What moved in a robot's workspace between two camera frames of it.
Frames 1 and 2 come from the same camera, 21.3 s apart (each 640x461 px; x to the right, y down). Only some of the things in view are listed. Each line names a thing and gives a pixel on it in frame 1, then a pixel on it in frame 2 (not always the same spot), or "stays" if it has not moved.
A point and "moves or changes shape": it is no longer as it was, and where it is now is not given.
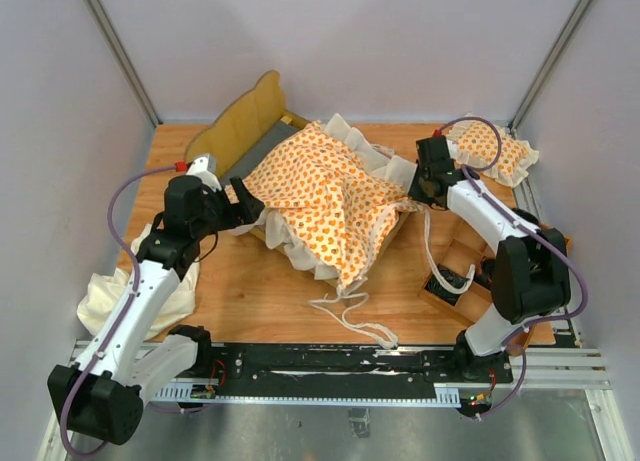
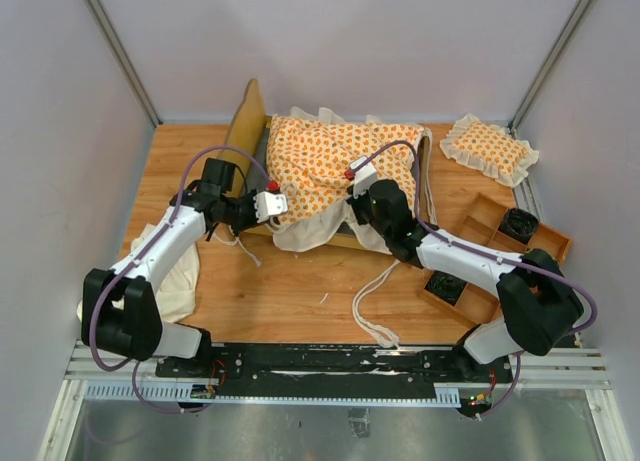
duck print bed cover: x=345 y=202 moves or changes shape
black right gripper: x=415 y=193 -> x=355 y=201
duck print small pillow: x=483 y=145 stays
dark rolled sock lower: x=452 y=278 stays
